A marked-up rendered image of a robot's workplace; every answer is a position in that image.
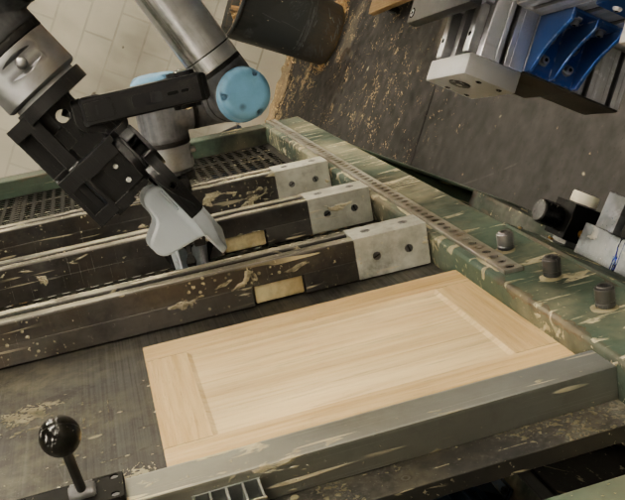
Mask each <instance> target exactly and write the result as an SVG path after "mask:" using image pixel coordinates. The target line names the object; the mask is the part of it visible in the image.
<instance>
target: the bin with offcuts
mask: <svg viewBox="0 0 625 500"><path fill-rule="evenodd" d="M344 20H345V13H344V10H343V7H342V5H340V4H338V3H336V2H334V1H332V0H228V1H227V4H226V8H225V12H224V16H223V20H222V24H221V29H222V30H223V32H224V33H225V34H226V36H227V37H228V39H231V40H235V41H238V42H241V43H245V44H248V45H252V46H255V47H258V48H262V49H265V50H269V51H272V52H276V53H279V54H282V55H286V56H289V57H293V58H296V59H299V60H303V61H306V62H309V63H315V64H323V63H326V62H327V61H328V59H329V58H330V57H331V55H332V53H333V52H334V50H335V48H336V46H337V43H338V41H339V38H340V36H341V33H342V29H343V25H344Z"/></svg>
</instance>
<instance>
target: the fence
mask: <svg viewBox="0 0 625 500"><path fill-rule="evenodd" d="M616 399H618V386H617V371H616V366H615V365H614V364H612V363H611V362H609V361H608V360H606V359H605V358H603V357H602V356H600V355H599V354H597V353H596V352H594V351H593V350H589V351H585V352H581V353H578V354H575V355H572V356H568V357H564V358H561V359H557V360H553V361H550V362H546V363H543V364H539V365H535V366H532V367H528V368H524V369H521V370H517V371H514V372H510V373H506V374H503V375H499V376H496V377H492V378H488V379H485V380H481V381H477V382H474V383H470V384H467V385H463V386H459V387H456V388H452V389H448V390H445V391H441V392H438V393H434V394H430V395H427V396H424V397H420V398H417V399H413V400H410V401H406V402H402V403H399V404H395V405H392V406H388V407H384V408H381V409H377V410H373V411H370V412H366V413H363V414H359V415H355V416H352V417H348V418H344V419H341V420H337V421H334V422H330V423H326V424H323V425H319V426H316V427H312V428H308V429H305V430H301V431H297V432H294V433H290V434H287V435H283V436H279V437H273V438H269V439H266V440H262V441H259V442H255V443H251V444H248V445H244V446H240V447H237V448H233V449H230V450H227V451H223V452H220V453H216V454H213V455H209V456H205V457H202V458H198V459H194V460H191V461H187V462H184V463H180V464H176V465H173V466H169V467H165V468H162V469H158V470H155V471H151V472H147V473H144V474H140V475H137V476H133V477H129V478H126V479H124V480H125V489H126V498H127V500H191V496H193V495H196V494H200V493H203V492H207V491H211V490H214V489H218V488H221V487H225V486H228V485H232V484H235V483H239V482H242V481H246V480H249V479H253V478H256V477H260V479H261V484H262V487H263V489H264V492H265V494H266V495H267V496H268V500H270V499H274V498H277V497H281V496H284V495H287V494H291V493H294V492H298V491H301V490H305V489H308V488H312V487H315V486H319V485H322V484H324V483H328V482H331V481H335V480H338V479H342V478H345V477H349V476H352V475H356V474H359V473H362V472H366V471H369V470H373V469H376V468H380V467H383V466H387V465H390V464H394V463H397V462H400V461H404V460H407V459H411V458H414V457H418V456H421V455H425V454H428V453H432V452H435V451H438V450H442V449H445V448H449V447H452V446H456V445H459V444H463V443H466V442H470V441H473V440H476V439H480V438H486V437H489V436H493V435H496V434H500V433H503V432H507V431H510V430H513V429H516V428H519V427H523V426H526V425H530V424H533V423H537V422H540V421H544V420H547V419H550V418H554V417H557V416H561V415H564V414H568V413H571V412H575V411H578V410H582V409H585V408H588V407H592V406H595V405H599V404H602V403H606V402H609V401H613V400H616Z"/></svg>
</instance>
